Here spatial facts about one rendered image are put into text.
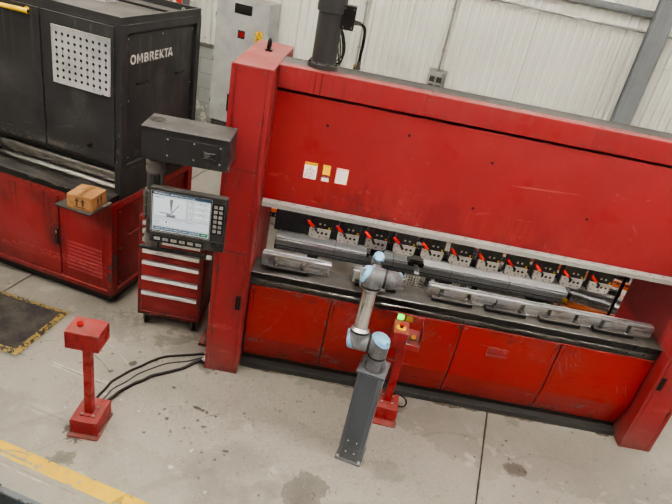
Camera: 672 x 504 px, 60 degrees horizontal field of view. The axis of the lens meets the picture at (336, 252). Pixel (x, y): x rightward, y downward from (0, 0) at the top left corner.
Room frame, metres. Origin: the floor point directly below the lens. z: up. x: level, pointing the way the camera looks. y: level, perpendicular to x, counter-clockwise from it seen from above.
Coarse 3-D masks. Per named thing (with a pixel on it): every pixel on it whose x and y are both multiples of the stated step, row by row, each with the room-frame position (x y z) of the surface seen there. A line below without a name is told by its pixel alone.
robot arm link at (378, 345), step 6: (372, 336) 2.86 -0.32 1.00; (378, 336) 2.87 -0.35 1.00; (384, 336) 2.89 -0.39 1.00; (372, 342) 2.84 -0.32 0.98; (378, 342) 2.82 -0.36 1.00; (384, 342) 2.83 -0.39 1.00; (366, 348) 2.83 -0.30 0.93; (372, 348) 2.82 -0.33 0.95; (378, 348) 2.82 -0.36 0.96; (384, 348) 2.82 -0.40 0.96; (372, 354) 2.83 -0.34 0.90; (378, 354) 2.82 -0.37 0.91; (384, 354) 2.83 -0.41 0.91
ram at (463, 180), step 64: (320, 128) 3.63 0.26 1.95; (384, 128) 3.64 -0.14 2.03; (448, 128) 3.65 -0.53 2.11; (320, 192) 3.63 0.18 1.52; (384, 192) 3.64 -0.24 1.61; (448, 192) 3.65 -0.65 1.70; (512, 192) 3.66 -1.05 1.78; (576, 192) 3.67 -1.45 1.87; (640, 192) 3.68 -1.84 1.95; (576, 256) 3.67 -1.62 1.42; (640, 256) 3.68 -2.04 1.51
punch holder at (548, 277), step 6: (534, 264) 3.71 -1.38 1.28; (540, 264) 3.67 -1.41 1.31; (546, 264) 3.67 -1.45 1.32; (552, 264) 3.68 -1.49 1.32; (558, 264) 3.67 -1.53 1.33; (534, 270) 3.67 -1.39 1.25; (546, 270) 3.67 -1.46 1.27; (552, 270) 3.67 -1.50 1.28; (534, 276) 3.66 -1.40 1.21; (540, 276) 3.67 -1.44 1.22; (546, 276) 3.68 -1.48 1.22; (552, 276) 3.67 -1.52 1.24; (546, 282) 3.67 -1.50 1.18
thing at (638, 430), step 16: (640, 288) 4.18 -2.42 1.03; (656, 288) 3.99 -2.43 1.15; (624, 304) 4.27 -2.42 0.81; (640, 304) 4.08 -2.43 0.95; (656, 304) 3.90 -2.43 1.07; (640, 320) 3.98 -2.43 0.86; (656, 320) 3.81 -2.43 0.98; (656, 336) 3.72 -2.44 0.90; (656, 368) 3.55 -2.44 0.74; (656, 384) 3.48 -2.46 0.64; (640, 400) 3.52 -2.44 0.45; (656, 400) 3.48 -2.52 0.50; (624, 416) 3.59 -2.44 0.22; (640, 416) 3.48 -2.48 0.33; (656, 416) 3.49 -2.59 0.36; (624, 432) 3.50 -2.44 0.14; (640, 432) 3.49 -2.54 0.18; (656, 432) 3.49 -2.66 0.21; (640, 448) 3.49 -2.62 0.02
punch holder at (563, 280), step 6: (570, 270) 3.67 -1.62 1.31; (576, 270) 3.67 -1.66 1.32; (582, 270) 3.67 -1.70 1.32; (558, 276) 3.74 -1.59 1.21; (564, 276) 3.67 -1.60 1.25; (570, 276) 3.67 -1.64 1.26; (576, 276) 3.67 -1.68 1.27; (582, 276) 3.67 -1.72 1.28; (558, 282) 3.70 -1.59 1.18; (564, 282) 3.67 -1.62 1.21; (570, 282) 3.67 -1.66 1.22; (576, 282) 3.67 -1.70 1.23; (576, 288) 3.67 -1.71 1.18
